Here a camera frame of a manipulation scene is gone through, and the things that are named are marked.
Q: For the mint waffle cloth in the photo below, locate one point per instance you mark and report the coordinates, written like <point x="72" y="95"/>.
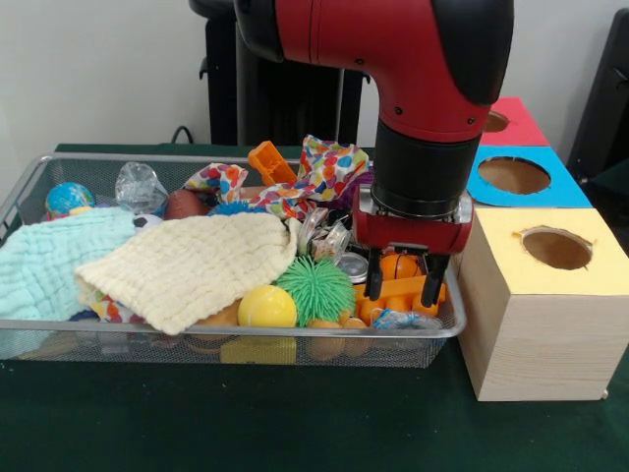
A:
<point x="44" y="265"/>

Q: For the dark green table cloth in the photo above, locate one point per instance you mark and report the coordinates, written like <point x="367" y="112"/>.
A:
<point x="295" y="418"/>

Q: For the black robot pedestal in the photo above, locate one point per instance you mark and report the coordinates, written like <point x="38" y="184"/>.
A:
<point x="295" y="108"/>

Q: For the green cloth side table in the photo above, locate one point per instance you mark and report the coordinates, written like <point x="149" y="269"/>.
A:
<point x="614" y="182"/>

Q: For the colourful dotted cloth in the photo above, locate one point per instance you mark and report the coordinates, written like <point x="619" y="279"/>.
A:
<point x="329" y="167"/>

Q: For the long orange toy block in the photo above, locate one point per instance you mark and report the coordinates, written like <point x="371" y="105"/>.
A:
<point x="403" y="287"/>

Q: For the blue globe ball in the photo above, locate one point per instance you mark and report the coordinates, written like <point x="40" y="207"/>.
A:
<point x="69" y="199"/>

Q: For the orange toy basketball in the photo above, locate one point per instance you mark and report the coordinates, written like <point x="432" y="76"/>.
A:
<point x="400" y="268"/>

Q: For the wooden box with three holes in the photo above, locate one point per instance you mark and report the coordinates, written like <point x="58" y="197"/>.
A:
<point x="540" y="344"/>

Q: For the yellow ball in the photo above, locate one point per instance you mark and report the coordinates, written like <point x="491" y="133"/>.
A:
<point x="267" y="306"/>

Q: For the crumpled bottle with blue label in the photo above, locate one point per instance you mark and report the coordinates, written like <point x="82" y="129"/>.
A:
<point x="403" y="319"/>

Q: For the large green spiky ball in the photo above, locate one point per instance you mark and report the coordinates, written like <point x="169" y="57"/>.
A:
<point x="317" y="287"/>

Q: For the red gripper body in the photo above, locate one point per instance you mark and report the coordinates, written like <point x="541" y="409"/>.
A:
<point x="413" y="236"/>

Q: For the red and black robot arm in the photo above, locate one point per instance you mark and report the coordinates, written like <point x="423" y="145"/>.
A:
<point x="417" y="64"/>

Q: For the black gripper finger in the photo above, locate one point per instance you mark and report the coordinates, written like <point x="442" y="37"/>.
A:
<point x="374" y="275"/>
<point x="433" y="280"/>

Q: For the silver mesh bin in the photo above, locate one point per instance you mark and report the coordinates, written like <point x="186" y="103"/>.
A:
<point x="147" y="350"/>

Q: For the cream waffle cloth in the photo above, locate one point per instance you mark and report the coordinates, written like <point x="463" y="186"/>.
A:
<point x="196" y="265"/>

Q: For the black chair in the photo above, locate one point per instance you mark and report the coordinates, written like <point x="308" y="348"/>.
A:
<point x="607" y="98"/>

